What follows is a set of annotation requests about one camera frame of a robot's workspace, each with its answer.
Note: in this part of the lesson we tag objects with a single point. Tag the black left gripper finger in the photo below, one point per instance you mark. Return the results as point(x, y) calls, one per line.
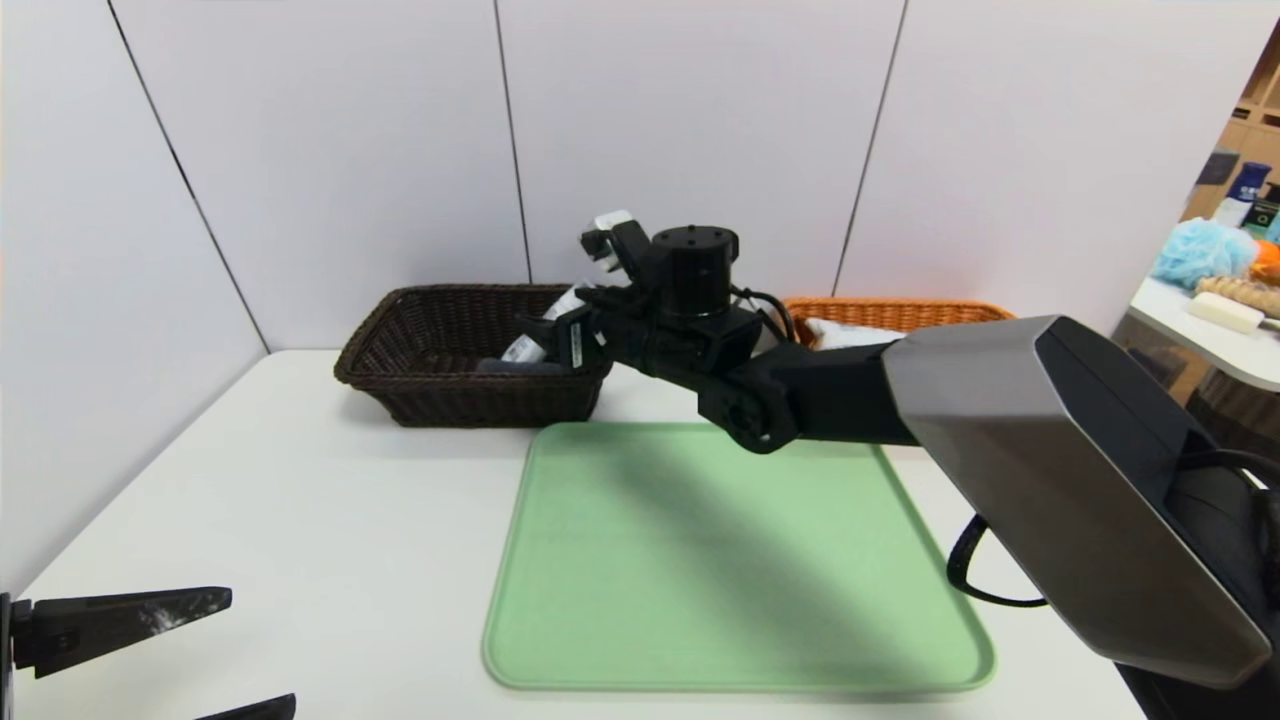
point(110, 625)
point(255, 710)

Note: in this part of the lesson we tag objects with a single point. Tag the woven beige brush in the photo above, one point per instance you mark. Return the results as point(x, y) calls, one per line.
point(1248, 292)

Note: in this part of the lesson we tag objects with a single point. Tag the light blue bath loofah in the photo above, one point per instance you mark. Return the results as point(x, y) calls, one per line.
point(1200, 252)

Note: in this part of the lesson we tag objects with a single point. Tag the orange wicker basket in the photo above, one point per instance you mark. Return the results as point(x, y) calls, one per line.
point(900, 308)

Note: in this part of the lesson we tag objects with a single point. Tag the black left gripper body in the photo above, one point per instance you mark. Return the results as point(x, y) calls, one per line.
point(6, 635)

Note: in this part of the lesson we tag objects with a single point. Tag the white bottle with blue cap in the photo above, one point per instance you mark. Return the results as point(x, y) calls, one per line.
point(1243, 192)

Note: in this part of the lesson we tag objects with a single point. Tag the dark grey towel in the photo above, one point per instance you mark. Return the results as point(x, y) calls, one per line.
point(520, 367)

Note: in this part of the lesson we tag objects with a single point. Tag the light green plastic tray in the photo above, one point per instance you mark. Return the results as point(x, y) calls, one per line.
point(650, 600)

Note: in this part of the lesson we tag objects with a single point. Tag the white side table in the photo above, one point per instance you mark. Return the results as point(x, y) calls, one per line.
point(1200, 338)

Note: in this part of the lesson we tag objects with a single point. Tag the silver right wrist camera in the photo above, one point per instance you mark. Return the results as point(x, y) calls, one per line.
point(615, 245)

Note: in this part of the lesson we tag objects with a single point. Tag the orange round object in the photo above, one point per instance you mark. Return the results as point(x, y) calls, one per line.
point(1268, 260)

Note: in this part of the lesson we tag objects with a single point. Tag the translucent white plastic bottle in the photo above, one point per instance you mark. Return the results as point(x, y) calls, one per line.
point(520, 348)

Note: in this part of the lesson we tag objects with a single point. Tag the orange snack packet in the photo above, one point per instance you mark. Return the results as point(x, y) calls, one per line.
point(850, 332)

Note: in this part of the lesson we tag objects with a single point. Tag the wooden shelf unit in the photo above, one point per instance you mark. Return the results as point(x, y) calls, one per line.
point(1255, 110)

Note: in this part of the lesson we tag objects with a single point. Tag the grey and black right robot arm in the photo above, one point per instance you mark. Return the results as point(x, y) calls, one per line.
point(1050, 470)

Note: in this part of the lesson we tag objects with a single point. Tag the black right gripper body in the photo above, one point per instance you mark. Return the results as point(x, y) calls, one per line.
point(576, 342)

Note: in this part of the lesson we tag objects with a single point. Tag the white soap bar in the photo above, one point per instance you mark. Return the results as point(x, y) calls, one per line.
point(1225, 312)

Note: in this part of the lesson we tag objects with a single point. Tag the dark brown wicker basket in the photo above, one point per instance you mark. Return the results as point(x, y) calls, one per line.
point(450, 400)

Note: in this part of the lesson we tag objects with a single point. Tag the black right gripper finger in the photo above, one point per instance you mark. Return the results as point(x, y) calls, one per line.
point(552, 330)

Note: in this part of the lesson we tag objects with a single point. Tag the dark box with green label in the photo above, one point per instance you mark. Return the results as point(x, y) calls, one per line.
point(1264, 212)

